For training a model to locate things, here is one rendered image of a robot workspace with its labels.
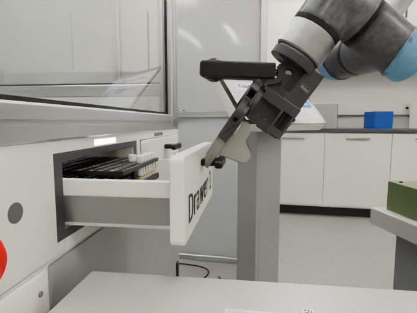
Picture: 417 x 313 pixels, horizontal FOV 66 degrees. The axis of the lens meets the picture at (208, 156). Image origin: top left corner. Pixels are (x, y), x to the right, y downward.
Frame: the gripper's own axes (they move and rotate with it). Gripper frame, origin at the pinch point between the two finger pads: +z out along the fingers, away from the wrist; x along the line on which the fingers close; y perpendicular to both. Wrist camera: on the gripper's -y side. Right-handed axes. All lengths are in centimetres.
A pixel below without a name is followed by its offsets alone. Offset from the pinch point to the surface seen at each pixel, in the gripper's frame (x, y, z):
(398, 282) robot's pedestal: 26, 52, 2
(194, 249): 165, 23, 87
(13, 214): -21.8, -11.9, 13.1
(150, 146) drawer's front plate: 18.7, -12.8, 8.9
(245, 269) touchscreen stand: 90, 39, 47
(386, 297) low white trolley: -12.3, 27.7, -0.7
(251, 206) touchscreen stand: 87, 24, 21
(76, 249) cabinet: -10.3, -7.1, 20.0
